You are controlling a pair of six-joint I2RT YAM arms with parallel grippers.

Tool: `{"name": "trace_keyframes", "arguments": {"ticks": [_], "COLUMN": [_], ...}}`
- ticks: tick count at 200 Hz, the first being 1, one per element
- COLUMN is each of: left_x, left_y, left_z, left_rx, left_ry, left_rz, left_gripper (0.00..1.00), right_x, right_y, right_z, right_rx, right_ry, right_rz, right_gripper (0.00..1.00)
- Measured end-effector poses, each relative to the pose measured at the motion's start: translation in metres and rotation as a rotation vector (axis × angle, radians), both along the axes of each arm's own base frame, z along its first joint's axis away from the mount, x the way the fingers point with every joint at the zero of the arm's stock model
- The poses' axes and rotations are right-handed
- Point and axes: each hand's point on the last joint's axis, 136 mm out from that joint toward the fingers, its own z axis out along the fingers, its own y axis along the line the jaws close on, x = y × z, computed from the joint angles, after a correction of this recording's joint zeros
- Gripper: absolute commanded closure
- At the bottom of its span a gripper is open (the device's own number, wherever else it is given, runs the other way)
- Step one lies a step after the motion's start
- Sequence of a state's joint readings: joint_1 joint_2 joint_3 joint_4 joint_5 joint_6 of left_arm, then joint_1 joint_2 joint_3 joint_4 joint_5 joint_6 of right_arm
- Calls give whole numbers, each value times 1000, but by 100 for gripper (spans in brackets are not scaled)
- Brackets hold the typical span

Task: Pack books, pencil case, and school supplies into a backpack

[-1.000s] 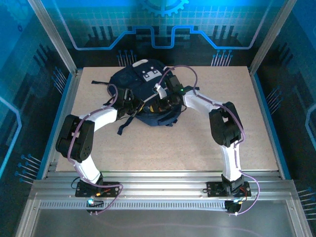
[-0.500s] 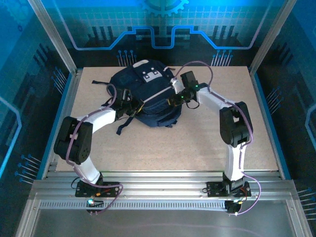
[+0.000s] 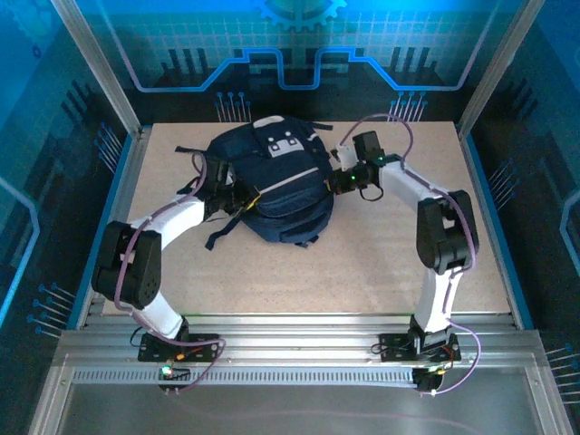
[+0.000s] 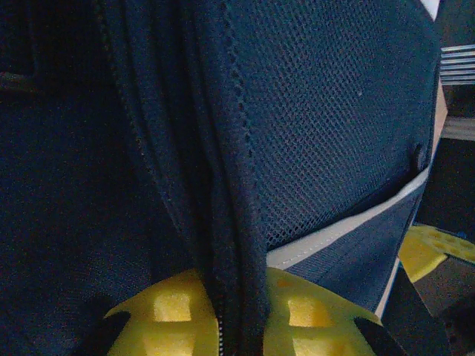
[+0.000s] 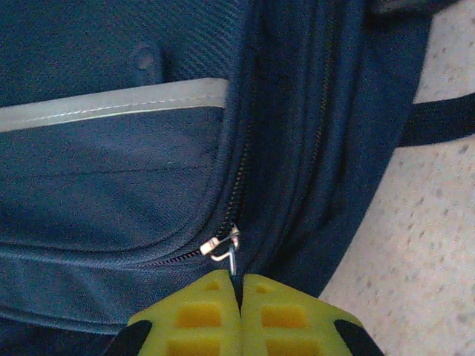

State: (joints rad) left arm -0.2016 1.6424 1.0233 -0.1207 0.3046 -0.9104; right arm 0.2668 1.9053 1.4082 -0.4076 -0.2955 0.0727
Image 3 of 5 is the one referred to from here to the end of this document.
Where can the navy blue backpack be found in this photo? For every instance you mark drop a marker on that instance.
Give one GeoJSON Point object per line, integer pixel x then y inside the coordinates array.
{"type": "Point", "coordinates": [281, 181]}

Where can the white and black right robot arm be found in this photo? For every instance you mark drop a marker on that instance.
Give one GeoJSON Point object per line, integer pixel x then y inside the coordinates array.
{"type": "Point", "coordinates": [403, 181]}

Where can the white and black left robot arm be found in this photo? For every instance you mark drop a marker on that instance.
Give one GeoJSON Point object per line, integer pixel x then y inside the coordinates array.
{"type": "Point", "coordinates": [176, 222]}

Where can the black connector board with LED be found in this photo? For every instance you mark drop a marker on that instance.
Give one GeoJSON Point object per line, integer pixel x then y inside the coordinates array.
{"type": "Point", "coordinates": [179, 375]}
{"type": "Point", "coordinates": [426, 380]}

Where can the grey metal tray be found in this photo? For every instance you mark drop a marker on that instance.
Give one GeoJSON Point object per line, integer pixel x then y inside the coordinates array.
{"type": "Point", "coordinates": [294, 408]}

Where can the aluminium side rail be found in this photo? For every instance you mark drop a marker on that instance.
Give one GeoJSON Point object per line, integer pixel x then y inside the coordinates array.
{"type": "Point", "coordinates": [120, 213]}
{"type": "Point", "coordinates": [488, 213]}

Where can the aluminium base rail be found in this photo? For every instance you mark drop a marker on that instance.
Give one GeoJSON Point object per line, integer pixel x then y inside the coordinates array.
{"type": "Point", "coordinates": [294, 337]}

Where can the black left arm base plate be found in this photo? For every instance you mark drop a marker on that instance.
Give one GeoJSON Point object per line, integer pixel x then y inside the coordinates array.
{"type": "Point", "coordinates": [208, 340]}

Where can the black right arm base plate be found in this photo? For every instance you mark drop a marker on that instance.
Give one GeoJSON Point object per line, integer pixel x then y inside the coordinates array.
{"type": "Point", "coordinates": [394, 342]}

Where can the aluminium frame post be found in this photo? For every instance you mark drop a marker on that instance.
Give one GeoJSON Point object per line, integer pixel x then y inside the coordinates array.
{"type": "Point", "coordinates": [497, 68]}
{"type": "Point", "coordinates": [100, 68]}

